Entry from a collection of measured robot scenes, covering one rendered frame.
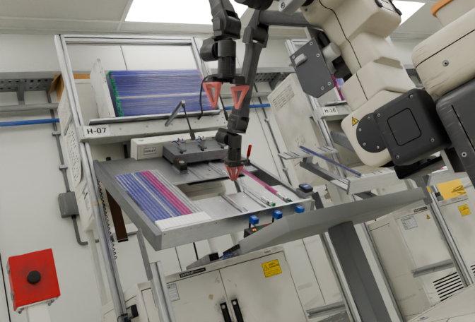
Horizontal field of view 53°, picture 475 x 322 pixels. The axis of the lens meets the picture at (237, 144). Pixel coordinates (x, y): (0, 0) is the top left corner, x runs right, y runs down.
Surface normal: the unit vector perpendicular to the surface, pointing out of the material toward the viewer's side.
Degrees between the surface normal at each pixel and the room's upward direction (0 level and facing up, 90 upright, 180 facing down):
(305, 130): 90
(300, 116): 90
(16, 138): 90
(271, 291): 90
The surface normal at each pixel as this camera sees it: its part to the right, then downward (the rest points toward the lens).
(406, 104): -0.71, 0.00
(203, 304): 0.45, -0.42
